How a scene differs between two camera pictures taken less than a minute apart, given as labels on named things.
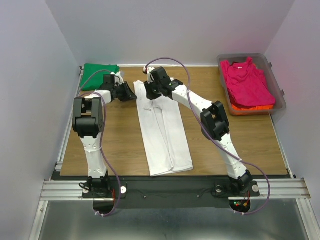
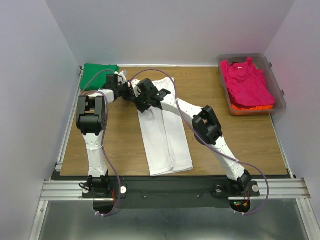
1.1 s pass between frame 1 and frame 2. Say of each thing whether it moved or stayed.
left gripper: stayed
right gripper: moved
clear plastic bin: stayed
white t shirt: stayed
